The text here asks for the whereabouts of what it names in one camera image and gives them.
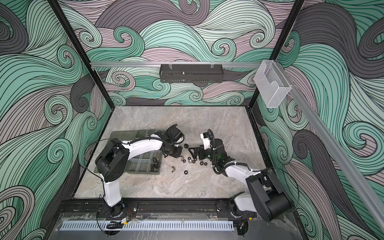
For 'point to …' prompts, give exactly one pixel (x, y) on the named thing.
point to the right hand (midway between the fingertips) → (195, 147)
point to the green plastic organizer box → (147, 162)
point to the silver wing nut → (174, 168)
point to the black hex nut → (186, 171)
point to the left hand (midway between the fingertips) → (180, 153)
